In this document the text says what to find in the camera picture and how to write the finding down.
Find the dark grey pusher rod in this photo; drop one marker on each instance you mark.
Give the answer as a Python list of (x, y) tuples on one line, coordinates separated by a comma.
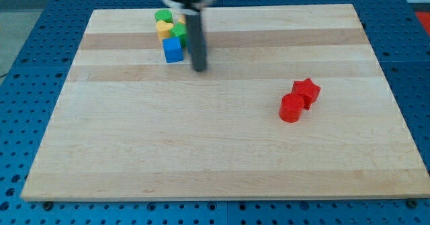
[(196, 40)]

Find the blue cube block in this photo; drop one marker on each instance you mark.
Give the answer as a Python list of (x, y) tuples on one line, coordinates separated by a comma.
[(172, 49)]

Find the red cylinder block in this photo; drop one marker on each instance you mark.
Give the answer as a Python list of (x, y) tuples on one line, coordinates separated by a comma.
[(291, 107)]

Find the green star block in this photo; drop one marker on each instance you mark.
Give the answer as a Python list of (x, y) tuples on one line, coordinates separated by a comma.
[(179, 30)]

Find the wooden board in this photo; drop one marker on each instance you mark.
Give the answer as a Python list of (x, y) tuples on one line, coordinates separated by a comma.
[(128, 126)]

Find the yellow block behind rod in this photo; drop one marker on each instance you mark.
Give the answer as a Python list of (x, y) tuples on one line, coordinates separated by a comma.
[(182, 20)]

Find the red star block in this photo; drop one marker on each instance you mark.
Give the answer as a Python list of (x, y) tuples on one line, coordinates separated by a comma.
[(308, 90)]

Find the yellow heart block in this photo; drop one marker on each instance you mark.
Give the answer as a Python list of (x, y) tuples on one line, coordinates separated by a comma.
[(163, 29)]

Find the green cylinder block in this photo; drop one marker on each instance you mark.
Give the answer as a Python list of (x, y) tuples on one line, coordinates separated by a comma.
[(164, 15)]

